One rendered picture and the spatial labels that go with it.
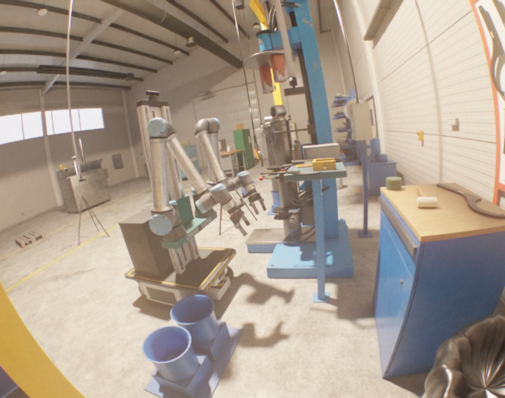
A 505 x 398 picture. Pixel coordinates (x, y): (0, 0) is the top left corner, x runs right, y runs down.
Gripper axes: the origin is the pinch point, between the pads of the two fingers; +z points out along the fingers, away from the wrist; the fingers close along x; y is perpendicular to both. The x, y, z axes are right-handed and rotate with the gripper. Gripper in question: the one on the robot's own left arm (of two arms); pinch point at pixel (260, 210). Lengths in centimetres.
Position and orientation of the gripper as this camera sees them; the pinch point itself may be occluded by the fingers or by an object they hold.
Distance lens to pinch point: 186.5
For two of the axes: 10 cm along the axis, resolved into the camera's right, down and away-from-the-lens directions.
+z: 4.4, 9.0, -0.5
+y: 7.6, -4.0, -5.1
